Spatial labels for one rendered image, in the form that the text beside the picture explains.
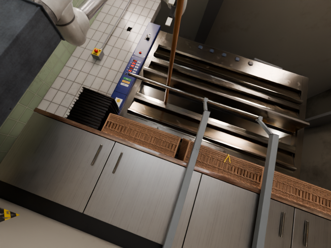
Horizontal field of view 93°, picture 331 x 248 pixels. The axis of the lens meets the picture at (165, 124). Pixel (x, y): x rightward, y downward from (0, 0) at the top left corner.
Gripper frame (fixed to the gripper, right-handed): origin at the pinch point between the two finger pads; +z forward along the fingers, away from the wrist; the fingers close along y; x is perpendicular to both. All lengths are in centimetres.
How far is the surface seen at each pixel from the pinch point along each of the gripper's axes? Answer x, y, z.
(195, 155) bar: 42, -26, 72
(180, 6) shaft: 7.2, 19.2, 17.8
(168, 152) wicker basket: 26, -38, 74
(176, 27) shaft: 7.7, 8.1, 17.5
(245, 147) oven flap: 106, -80, 39
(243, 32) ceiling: 107, -132, -186
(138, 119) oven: -8, -89, 42
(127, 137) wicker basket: -4, -40, 72
